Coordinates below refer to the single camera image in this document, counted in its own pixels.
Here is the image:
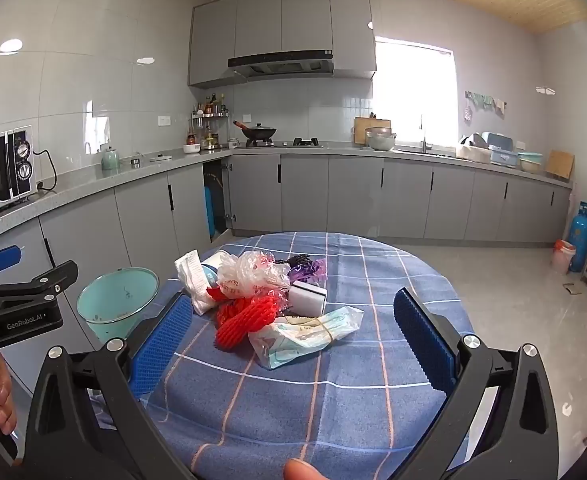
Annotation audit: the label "orange white bucket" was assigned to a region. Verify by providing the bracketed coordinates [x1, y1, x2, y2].
[552, 240, 575, 273]

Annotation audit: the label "black wok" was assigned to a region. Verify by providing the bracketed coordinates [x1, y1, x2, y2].
[234, 120, 278, 142]

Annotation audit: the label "blue jug in cabinet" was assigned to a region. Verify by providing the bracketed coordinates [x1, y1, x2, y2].
[204, 186, 216, 238]

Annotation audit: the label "wooden cutting board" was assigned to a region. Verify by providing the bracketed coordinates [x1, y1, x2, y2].
[353, 116, 391, 146]

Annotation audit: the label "grey kitchen base cabinets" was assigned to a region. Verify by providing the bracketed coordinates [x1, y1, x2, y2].
[0, 141, 574, 361]

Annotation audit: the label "green plastic basin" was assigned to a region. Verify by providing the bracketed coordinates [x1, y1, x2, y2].
[517, 152, 544, 175]

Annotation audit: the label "clear face mask package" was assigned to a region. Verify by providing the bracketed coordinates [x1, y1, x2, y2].
[248, 306, 364, 370]

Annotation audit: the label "person's right hand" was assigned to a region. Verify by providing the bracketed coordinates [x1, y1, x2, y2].
[284, 458, 330, 480]

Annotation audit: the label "mint green waste bin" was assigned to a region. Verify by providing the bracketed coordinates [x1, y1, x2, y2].
[77, 267, 160, 346]

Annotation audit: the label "black power cable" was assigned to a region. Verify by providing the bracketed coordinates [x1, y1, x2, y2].
[32, 149, 58, 196]

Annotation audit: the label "white sponge block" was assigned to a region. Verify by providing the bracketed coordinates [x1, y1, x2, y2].
[291, 280, 328, 318]

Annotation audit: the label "white dish basket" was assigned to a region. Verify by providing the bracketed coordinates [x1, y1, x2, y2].
[456, 134, 491, 165]

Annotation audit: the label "wall rail with cloths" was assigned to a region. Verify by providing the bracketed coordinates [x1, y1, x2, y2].
[464, 91, 507, 120]

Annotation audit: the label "metal spice rack with bottles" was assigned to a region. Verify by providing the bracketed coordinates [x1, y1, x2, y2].
[190, 92, 228, 151]

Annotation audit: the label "gas stove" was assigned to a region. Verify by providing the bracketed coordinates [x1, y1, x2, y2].
[234, 137, 324, 150]

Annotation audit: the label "blue dish container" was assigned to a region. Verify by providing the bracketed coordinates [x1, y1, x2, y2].
[481, 131, 519, 168]

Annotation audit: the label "red foam fruit net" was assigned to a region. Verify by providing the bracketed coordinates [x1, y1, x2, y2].
[215, 295, 279, 351]

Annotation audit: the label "purple snack wrapper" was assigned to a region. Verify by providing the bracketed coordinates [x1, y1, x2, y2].
[288, 258, 328, 286]

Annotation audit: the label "black range hood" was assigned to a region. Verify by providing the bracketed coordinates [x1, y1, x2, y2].
[228, 49, 335, 80]

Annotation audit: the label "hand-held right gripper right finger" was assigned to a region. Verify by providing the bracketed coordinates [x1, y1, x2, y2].
[392, 287, 560, 480]

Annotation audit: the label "blue gas cylinder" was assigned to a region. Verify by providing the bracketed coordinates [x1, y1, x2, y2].
[568, 201, 587, 273]

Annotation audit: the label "blue plaid tablecloth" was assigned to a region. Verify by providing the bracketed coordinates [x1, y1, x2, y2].
[91, 231, 477, 480]

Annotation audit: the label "small wooden board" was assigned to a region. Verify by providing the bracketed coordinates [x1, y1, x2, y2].
[545, 150, 575, 180]

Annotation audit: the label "person's left hand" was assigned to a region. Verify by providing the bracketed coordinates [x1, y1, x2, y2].
[0, 350, 19, 436]

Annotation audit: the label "clear plastic bag red print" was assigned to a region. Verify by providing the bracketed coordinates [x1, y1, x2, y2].
[218, 251, 294, 306]

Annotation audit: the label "white paper bag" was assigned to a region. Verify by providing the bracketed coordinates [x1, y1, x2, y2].
[174, 251, 224, 317]

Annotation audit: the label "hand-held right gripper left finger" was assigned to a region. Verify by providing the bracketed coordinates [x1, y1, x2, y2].
[24, 290, 197, 480]

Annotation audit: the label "bright window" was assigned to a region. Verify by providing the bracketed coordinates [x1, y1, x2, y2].
[373, 37, 458, 148]

